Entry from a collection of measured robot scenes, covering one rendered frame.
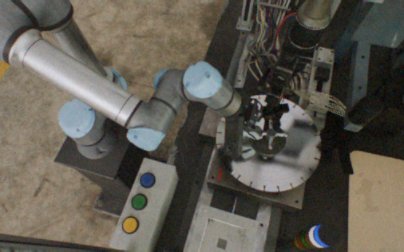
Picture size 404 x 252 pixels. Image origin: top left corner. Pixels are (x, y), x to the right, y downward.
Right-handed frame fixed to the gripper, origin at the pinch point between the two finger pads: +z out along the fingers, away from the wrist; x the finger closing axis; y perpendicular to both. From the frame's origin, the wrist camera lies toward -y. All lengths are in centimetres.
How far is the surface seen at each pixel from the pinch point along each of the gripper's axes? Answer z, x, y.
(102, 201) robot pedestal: 41, 108, -46
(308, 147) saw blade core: 11.8, -11.6, 3.4
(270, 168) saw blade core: 5.3, -4.5, -7.2
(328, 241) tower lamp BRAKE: -9.1, -27.5, -21.3
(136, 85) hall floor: 48, 131, 35
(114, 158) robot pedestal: -6, 52, -20
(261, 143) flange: 3.1, -0.4, -0.7
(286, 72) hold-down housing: -20.6, -12.8, 11.5
